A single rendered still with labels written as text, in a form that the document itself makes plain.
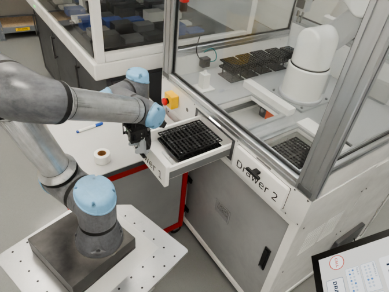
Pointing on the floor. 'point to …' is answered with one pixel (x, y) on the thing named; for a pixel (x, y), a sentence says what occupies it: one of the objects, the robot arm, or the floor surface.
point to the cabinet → (267, 226)
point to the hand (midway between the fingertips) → (144, 150)
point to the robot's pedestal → (119, 269)
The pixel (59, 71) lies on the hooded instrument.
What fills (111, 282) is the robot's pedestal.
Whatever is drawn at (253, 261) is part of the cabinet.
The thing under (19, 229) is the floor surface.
